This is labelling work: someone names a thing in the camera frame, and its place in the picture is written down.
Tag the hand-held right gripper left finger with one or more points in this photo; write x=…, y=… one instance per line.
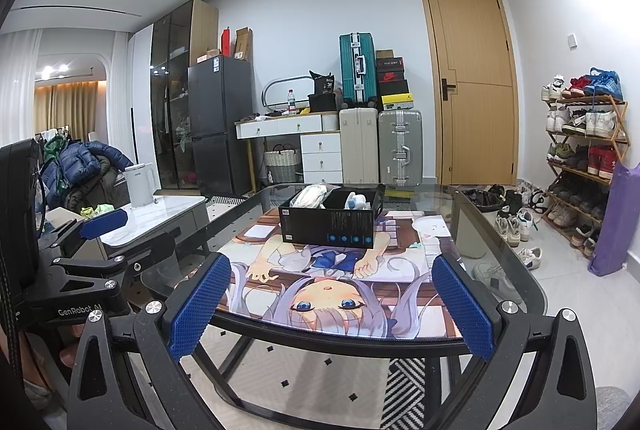
x=200, y=305

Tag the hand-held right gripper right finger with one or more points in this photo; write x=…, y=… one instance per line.
x=462, y=305

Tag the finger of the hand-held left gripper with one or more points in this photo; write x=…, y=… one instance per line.
x=105, y=222
x=145, y=244

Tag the black cardboard box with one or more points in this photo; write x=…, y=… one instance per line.
x=325, y=230

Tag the white plush toy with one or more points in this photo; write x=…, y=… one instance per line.
x=357, y=201

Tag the cream webbing roll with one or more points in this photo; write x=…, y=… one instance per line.
x=310, y=197

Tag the person's left hand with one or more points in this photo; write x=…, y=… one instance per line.
x=70, y=351

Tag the yellow green cloth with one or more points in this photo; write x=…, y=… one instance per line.
x=97, y=210

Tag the grey marble side table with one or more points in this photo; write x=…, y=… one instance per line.
x=165, y=210

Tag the white electric kettle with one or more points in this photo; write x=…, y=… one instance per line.
x=139, y=185

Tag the blue down jacket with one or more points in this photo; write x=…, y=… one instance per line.
x=75, y=164

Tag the cluster of loose sneakers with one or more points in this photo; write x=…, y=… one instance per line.
x=515, y=225

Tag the glass top table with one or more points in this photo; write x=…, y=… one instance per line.
x=430, y=205

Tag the black garbage bag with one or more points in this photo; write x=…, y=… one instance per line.
x=482, y=200

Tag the printed cartoon desk mat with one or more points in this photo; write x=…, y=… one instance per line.
x=350, y=280

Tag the white sheer curtain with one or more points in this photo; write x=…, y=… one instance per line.
x=20, y=84

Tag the dark glass display cabinet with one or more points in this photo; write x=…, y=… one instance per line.
x=170, y=109

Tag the dark grey fridge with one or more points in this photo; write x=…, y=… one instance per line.
x=220, y=124

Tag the wicker basket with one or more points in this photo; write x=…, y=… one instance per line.
x=282, y=167

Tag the silver suitcase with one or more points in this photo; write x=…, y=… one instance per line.
x=400, y=144

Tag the purple bag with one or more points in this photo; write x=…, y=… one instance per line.
x=615, y=220

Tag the white desk with drawers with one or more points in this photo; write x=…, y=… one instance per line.
x=280, y=125

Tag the person's grey pants leg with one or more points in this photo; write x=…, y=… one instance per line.
x=615, y=410

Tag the cream suitcase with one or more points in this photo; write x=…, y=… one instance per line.
x=357, y=144

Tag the wooden shoe rack with shoes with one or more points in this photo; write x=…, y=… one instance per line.
x=597, y=159

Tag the plastic water bottle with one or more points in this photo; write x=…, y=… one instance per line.
x=291, y=102

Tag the black yellow shoe box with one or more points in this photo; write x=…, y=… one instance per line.
x=395, y=102

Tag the brown cardboard box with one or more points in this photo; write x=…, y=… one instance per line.
x=243, y=43

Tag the black paper bag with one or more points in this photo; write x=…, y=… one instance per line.
x=325, y=94

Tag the red black shoe box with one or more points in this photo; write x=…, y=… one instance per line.
x=390, y=76

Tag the wooden door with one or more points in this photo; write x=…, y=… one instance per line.
x=475, y=59

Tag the teal suitcase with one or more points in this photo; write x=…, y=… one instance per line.
x=350, y=69

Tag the brown shoe box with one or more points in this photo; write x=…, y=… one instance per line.
x=390, y=54

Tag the oval white frame mirror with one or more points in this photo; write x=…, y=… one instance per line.
x=300, y=92

